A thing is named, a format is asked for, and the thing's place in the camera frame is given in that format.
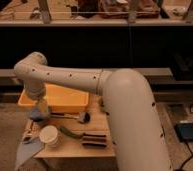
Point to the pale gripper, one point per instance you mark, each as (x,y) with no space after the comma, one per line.
(42,106)

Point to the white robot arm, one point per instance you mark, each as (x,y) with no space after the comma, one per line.
(133,119)

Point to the white paper cup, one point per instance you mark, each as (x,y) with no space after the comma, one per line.
(49,135)

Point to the blue sponge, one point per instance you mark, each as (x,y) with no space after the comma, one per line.
(36,115)

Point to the yellow plastic bin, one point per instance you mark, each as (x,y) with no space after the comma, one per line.
(59,99)

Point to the grey cloth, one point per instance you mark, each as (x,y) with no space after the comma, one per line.
(27,151)

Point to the wooden table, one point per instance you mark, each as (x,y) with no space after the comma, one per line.
(68,147)

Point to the striped brown cloth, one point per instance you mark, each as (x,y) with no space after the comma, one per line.
(93,140)

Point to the black foot pedal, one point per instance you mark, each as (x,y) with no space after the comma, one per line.
(184,131)

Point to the brush with wooden handle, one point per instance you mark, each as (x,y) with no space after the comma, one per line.
(82,117)

